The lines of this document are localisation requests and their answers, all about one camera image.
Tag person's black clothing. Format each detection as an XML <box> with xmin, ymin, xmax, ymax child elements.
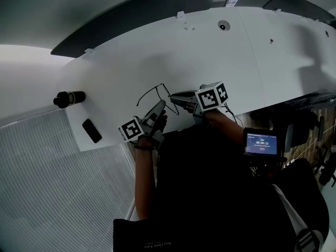
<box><xmin>112</xmin><ymin>126</ymin><xmax>330</xmax><ymax>252</ymax></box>

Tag black smartphone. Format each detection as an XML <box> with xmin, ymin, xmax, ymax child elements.
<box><xmin>82</xmin><ymin>119</ymin><xmax>102</xmax><ymax>144</ymax></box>

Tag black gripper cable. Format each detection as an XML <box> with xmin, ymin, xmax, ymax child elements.
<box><xmin>223</xmin><ymin>103</ymin><xmax>242</xmax><ymax>123</ymax></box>

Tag thin black wire eyeglasses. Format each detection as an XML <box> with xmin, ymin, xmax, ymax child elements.
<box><xmin>136</xmin><ymin>82</ymin><xmax>181</xmax><ymax>115</ymax></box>

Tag white striped shoulder strap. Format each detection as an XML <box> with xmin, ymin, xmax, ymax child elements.
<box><xmin>271</xmin><ymin>184</ymin><xmax>323</xmax><ymax>252</ymax></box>

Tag black wristband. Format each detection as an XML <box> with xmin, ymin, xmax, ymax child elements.
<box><xmin>133</xmin><ymin>143</ymin><xmax>155</xmax><ymax>151</ymax></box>

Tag dark grey desk divider panel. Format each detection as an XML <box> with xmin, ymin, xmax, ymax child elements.
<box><xmin>50</xmin><ymin>0</ymin><xmax>218</xmax><ymax>58</ymax></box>
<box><xmin>262</xmin><ymin>0</ymin><xmax>336</xmax><ymax>26</ymax></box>

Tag person's left forearm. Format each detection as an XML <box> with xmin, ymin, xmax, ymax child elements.
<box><xmin>133</xmin><ymin>138</ymin><xmax>158</xmax><ymax>222</ymax></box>

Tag black office chair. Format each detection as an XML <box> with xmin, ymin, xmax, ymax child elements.
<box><xmin>313</xmin><ymin>115</ymin><xmax>336</xmax><ymax>186</ymax></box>

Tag small black display screen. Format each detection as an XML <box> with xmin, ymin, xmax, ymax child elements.
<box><xmin>243</xmin><ymin>127</ymin><xmax>283</xmax><ymax>156</ymax></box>

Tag ribbed frosted glass panel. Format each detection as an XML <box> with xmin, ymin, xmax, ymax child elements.
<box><xmin>0</xmin><ymin>106</ymin><xmax>136</xmax><ymax>252</ymax></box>

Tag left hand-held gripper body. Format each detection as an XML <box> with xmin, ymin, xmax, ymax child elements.
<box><xmin>118</xmin><ymin>113</ymin><xmax>166</xmax><ymax>151</ymax></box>

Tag person's left hand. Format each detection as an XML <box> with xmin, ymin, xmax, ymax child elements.
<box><xmin>154</xmin><ymin>109</ymin><xmax>168</xmax><ymax>136</ymax></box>

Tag person's right forearm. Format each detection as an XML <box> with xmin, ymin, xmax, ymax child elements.
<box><xmin>203</xmin><ymin>109</ymin><xmax>245</xmax><ymax>146</ymax></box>

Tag black plastic sheet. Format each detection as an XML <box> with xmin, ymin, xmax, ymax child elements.
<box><xmin>285</xmin><ymin>92</ymin><xmax>336</xmax><ymax>110</ymax></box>

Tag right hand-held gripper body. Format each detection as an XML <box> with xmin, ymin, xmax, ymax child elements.
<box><xmin>193</xmin><ymin>81</ymin><xmax>229</xmax><ymax>127</ymax></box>

